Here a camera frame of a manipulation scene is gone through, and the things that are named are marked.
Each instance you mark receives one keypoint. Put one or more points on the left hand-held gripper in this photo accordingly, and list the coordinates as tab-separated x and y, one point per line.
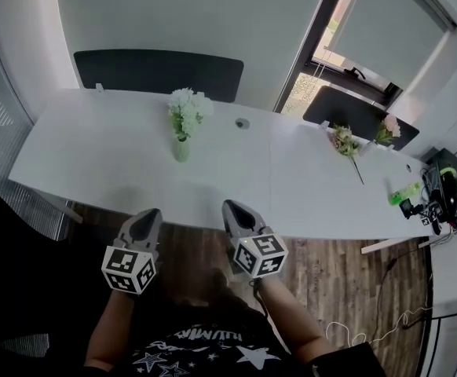
128	269

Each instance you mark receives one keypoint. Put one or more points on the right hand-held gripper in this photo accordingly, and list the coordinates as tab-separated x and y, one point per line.
260	253

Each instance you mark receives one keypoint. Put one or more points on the white vase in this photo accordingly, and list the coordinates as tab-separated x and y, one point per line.
182	149

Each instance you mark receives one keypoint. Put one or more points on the white flowers bunch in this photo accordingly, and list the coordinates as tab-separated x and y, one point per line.
189	108

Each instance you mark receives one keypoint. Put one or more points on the pink flowers with long stem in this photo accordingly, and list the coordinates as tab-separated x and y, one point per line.
344	141

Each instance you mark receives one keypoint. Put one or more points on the pale pink flowers bunch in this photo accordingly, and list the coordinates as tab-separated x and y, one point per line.
389	128

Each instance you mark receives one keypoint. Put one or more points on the person's left forearm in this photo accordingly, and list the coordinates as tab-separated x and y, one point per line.
108	328

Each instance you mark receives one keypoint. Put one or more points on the person's right forearm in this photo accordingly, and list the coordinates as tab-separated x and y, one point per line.
291	316

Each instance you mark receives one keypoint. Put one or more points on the person's black shoe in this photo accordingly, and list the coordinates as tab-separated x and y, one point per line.
220	283

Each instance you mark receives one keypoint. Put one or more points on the white table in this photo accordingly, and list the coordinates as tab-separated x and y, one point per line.
95	143

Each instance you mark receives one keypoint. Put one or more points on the person's black star-print shirt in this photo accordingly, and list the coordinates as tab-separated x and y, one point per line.
213	344

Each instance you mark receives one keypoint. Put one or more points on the black office chair with headrest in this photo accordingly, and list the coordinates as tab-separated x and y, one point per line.
24	273

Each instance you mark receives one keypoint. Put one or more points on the short black desk divider panel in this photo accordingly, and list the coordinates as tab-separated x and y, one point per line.
342	108

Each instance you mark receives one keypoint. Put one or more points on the long black desk divider panel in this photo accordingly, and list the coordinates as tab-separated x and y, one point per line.
154	73

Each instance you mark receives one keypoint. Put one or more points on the green plastic bottle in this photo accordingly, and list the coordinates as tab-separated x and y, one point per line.
399	195

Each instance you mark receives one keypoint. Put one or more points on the black helmet with green stripe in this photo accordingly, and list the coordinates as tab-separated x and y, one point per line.
452	195

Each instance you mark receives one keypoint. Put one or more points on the black metal rack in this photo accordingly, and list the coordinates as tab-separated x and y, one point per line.
432	348

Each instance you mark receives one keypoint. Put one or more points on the grey roller blind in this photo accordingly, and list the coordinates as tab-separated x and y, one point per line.
385	34

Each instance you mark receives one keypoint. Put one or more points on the small black camera device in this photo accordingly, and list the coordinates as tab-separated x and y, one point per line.
407	208

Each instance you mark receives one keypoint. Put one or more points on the dark window frame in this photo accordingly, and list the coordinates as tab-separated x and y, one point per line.
303	53

